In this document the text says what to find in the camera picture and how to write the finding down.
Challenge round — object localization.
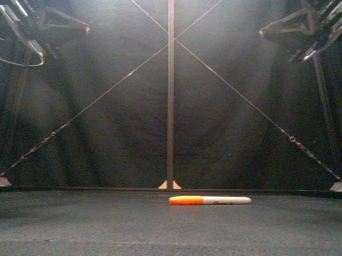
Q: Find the grey marker pen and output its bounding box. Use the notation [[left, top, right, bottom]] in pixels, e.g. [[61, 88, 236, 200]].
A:
[[167, 195, 254, 206]]

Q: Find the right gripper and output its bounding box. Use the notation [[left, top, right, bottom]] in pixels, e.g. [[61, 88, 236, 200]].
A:
[[258, 0, 342, 65]]

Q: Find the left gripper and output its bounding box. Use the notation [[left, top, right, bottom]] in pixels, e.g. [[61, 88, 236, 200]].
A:
[[0, 0, 92, 68]]

